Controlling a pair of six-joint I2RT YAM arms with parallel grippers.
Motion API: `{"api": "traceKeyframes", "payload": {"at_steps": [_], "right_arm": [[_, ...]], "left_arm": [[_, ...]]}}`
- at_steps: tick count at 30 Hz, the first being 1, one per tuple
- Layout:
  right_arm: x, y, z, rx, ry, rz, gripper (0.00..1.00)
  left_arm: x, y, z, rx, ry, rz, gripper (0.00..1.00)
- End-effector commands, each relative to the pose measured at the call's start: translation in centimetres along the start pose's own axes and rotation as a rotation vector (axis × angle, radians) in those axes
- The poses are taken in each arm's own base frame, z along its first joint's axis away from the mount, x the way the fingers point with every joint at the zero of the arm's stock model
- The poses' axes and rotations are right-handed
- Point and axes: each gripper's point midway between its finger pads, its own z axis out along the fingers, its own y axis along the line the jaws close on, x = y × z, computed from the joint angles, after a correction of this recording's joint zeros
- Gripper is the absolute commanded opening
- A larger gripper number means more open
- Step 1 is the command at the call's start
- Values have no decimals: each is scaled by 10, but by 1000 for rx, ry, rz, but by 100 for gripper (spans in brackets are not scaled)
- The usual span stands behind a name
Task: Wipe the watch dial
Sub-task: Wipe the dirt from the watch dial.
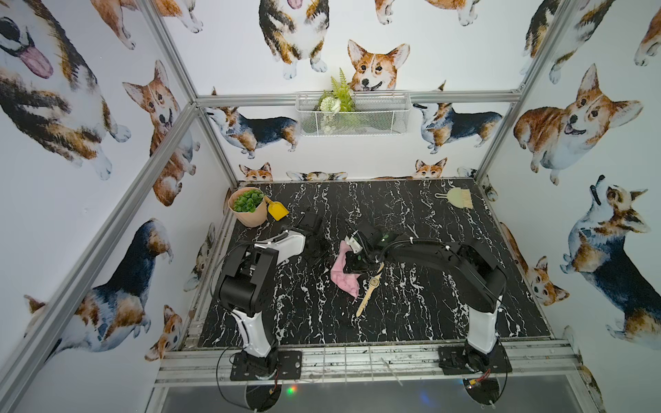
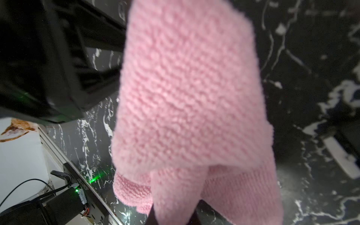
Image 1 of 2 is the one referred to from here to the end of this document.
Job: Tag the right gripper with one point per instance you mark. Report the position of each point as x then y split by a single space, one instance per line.
349 266

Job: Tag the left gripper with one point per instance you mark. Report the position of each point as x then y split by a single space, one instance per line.
316 237

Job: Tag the pink cloth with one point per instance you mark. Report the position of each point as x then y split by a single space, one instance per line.
348 282

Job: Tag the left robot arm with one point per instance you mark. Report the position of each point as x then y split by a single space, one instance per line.
246 284

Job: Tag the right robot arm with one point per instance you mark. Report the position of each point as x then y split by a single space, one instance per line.
478 276

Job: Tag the yellow toy shovel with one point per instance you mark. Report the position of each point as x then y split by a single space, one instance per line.
276 209

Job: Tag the terracotta pot green plant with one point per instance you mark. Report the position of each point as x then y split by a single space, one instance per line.
249 206

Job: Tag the beige hand brush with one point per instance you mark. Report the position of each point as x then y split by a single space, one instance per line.
457 197

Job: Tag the green fern white flower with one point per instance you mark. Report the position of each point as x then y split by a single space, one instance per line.
336 98

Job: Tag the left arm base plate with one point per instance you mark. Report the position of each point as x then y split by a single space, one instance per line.
283 365

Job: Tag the white wire wall basket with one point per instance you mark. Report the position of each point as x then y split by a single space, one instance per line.
370 113

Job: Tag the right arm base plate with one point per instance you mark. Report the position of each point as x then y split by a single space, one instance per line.
464 360

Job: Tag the aluminium front rail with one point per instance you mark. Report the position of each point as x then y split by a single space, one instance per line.
347 364

